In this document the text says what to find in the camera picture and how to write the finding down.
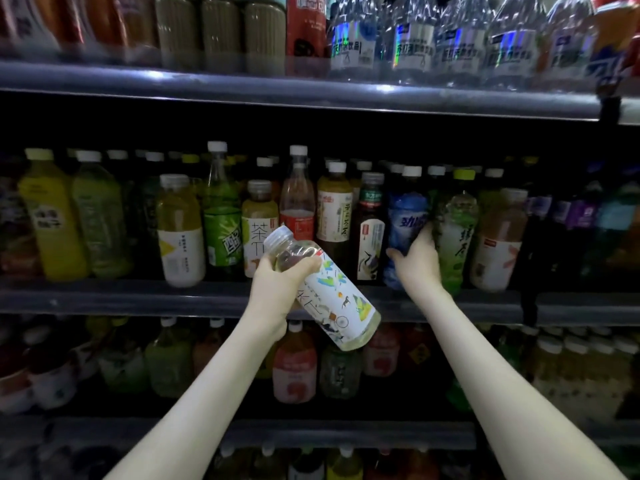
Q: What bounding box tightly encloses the person's right hand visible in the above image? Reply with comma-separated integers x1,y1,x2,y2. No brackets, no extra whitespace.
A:
385,222,445,301

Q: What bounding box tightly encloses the person's left hand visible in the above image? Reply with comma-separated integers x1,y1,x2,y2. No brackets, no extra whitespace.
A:
248,253,324,343

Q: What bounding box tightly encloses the blue label bottle white cap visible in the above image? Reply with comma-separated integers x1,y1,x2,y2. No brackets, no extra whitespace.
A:
383,166,430,291

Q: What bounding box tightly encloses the tea bottle bicycle print label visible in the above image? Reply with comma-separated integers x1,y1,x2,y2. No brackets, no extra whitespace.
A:
263,225,382,351

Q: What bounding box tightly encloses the row of tea juice bottles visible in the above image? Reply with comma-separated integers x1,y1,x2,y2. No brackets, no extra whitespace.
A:
0,317,640,415

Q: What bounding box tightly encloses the large dark plum drink bottle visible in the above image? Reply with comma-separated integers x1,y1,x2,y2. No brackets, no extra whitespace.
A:
402,324,436,378

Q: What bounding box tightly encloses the red label bottle white cap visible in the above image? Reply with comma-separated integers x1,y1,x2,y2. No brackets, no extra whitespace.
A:
285,0,329,75

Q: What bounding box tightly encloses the person's right forearm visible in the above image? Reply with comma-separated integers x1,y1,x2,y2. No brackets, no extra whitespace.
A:
415,287,626,480

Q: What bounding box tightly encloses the person's left forearm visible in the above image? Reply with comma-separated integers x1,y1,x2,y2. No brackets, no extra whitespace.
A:
105,322,289,480

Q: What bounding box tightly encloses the orange soda can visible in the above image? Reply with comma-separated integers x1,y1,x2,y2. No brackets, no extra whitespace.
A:
585,0,640,95

